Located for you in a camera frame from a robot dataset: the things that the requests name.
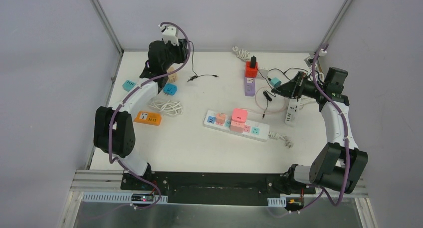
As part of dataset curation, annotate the small white power strip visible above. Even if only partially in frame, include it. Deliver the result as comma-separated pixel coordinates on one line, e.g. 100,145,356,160
284,66,326,127

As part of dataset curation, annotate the orange power strip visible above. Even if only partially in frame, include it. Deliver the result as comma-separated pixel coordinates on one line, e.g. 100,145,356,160
134,111,162,126

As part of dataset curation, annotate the pink cube socket adapter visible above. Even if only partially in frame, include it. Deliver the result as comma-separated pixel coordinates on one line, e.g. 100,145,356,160
231,108,248,123

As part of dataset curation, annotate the black mounting base plate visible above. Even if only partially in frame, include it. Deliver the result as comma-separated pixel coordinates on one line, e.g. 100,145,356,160
120,171,318,207

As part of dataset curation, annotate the beige cube adapter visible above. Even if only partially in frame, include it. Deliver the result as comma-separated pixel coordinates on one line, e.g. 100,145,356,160
167,66,178,83

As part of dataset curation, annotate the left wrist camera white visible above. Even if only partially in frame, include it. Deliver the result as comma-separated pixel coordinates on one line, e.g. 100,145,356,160
159,25,179,46

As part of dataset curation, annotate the teal power strip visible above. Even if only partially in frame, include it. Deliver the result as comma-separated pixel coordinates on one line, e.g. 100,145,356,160
122,80,136,92

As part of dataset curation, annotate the red cube socket adapter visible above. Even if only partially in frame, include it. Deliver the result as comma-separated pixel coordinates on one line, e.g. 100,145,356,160
244,61,258,78

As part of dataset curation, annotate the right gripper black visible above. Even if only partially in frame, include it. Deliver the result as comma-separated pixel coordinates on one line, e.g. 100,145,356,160
272,71,326,99

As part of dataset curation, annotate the purple power strip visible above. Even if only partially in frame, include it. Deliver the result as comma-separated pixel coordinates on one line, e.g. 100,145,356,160
244,77,256,97

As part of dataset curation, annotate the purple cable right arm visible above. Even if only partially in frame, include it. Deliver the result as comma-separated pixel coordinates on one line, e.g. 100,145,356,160
267,43,351,218

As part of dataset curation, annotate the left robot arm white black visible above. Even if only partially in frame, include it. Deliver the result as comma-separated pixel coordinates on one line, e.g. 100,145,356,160
93,38,191,190

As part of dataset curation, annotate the white coiled cord at back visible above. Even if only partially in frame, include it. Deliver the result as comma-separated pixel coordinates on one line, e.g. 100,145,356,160
231,45,251,62

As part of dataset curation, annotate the blue plug adapter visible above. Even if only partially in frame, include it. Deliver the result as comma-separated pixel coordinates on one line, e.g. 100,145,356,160
163,83,178,96

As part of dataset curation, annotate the light pink cube adapter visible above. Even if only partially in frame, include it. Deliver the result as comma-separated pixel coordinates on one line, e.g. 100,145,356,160
229,120,245,133

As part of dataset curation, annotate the long white power strip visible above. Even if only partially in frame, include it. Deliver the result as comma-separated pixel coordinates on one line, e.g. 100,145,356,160
203,110,295,149

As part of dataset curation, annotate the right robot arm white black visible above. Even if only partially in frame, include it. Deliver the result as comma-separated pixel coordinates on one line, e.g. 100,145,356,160
272,67,368,194

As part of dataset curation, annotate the small orange pink adapter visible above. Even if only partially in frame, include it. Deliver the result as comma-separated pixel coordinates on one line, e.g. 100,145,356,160
215,113,226,126

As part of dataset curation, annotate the white cord of orange strip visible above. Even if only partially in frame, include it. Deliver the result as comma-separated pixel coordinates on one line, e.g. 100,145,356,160
148,99,184,117

